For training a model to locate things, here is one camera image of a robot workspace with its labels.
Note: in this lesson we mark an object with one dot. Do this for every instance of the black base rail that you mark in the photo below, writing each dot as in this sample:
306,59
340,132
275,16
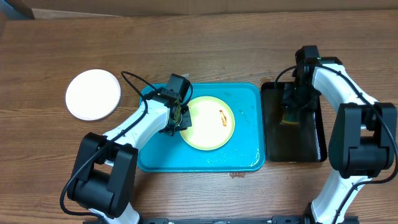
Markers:
283,219

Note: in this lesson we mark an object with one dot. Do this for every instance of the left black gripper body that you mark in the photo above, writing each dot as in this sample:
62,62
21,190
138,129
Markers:
185,121

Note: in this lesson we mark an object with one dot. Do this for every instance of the yellow green scrub sponge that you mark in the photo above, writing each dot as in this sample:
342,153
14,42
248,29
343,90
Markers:
290,117

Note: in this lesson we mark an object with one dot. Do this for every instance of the light green plate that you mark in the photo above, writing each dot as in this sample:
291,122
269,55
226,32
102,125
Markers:
213,123

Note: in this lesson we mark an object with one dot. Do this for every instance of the teal plastic tray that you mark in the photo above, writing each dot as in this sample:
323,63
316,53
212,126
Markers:
244,152

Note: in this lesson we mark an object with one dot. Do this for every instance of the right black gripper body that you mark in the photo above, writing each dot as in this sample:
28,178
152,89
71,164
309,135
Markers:
292,101

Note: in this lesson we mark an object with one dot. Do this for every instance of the white plate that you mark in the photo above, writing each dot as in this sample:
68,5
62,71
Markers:
93,94

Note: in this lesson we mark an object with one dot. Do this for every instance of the black rectangular water tray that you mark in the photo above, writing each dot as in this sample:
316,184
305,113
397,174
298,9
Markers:
304,142

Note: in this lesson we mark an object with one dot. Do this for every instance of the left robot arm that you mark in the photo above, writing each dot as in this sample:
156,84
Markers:
103,175

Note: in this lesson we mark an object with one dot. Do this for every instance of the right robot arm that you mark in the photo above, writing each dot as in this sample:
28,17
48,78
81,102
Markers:
363,139

